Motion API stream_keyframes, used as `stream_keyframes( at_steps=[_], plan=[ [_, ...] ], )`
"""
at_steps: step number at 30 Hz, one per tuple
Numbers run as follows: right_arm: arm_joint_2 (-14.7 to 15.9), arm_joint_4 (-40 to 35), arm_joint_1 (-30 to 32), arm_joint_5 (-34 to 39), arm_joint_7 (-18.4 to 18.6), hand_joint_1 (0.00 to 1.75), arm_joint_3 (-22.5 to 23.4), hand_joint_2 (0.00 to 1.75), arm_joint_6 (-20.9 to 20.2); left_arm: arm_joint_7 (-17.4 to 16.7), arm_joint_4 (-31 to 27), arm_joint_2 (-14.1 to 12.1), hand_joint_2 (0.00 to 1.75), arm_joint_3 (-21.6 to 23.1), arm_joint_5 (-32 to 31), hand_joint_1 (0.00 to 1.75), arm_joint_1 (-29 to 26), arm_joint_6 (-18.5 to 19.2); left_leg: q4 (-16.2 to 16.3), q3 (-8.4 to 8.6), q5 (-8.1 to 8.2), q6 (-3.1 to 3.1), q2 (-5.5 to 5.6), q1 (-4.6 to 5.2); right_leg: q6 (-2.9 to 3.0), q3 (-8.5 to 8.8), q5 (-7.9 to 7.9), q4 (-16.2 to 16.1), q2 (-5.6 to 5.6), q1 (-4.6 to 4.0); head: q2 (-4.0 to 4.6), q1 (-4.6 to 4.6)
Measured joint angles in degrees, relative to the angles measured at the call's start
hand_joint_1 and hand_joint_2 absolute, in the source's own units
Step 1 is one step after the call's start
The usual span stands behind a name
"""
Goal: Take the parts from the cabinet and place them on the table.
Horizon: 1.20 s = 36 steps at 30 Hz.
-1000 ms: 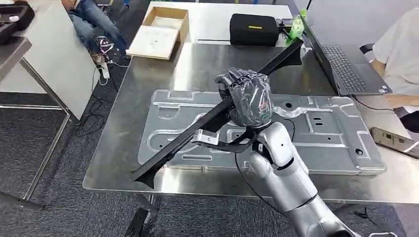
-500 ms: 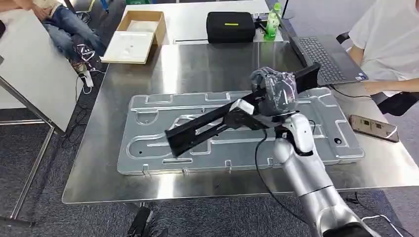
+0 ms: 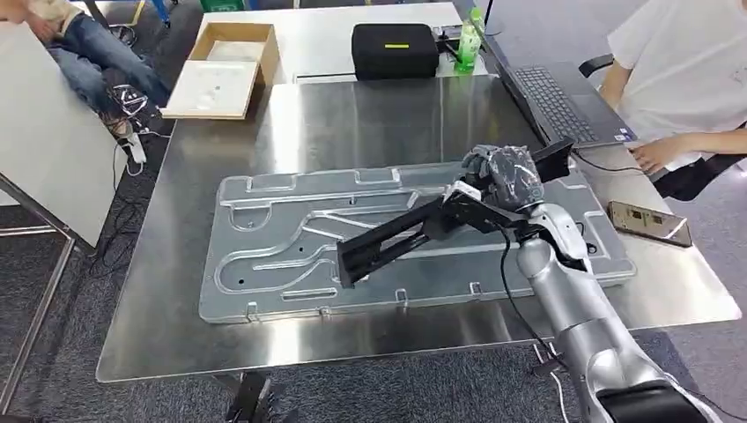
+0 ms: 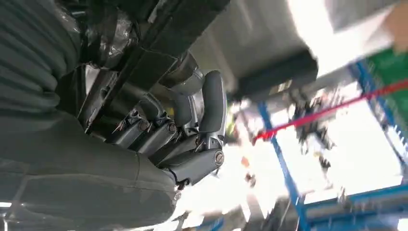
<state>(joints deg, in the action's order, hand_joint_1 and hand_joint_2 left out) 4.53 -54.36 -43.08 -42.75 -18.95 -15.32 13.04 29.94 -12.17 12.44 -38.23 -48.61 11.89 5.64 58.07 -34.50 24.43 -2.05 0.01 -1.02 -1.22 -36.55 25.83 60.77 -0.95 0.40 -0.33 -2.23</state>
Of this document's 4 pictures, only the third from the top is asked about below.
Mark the black zip case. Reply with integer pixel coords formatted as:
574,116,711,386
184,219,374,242
351,22,440,82

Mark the black plastic mounting plate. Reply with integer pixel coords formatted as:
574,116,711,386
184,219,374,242
335,137,577,290

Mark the person in white top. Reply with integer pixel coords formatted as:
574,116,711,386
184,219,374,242
597,0,747,176

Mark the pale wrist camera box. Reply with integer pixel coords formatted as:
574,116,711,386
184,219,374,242
442,180,484,206

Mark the white floor cable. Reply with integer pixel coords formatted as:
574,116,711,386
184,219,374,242
533,343,572,423

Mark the grey metal embossed panel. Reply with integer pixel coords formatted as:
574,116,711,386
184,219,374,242
198,160,638,326

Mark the grey metal stand frame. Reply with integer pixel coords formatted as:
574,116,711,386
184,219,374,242
0,172,98,411

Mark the smartphone with reflective screen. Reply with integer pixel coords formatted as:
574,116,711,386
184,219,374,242
606,200,694,249

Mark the white board lid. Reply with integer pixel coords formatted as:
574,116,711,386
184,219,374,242
160,57,262,122

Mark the person's hand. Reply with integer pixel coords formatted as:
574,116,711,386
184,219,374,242
629,137,682,175

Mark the dark grey laptop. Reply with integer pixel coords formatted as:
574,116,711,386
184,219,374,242
483,33,640,151

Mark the robot black foot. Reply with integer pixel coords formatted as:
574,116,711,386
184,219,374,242
224,371,302,423

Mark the robot right hand grey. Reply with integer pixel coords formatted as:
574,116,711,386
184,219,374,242
461,144,545,214

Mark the white power strip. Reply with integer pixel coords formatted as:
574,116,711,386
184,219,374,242
124,132,148,165

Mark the black laptop cable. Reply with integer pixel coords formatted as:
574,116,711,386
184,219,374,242
573,150,644,175

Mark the white panel board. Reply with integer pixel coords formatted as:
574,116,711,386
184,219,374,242
0,23,130,250

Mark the person in blue trousers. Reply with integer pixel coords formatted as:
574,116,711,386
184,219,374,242
0,0,171,139

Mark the wooden box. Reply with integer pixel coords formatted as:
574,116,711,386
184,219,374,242
188,21,281,90

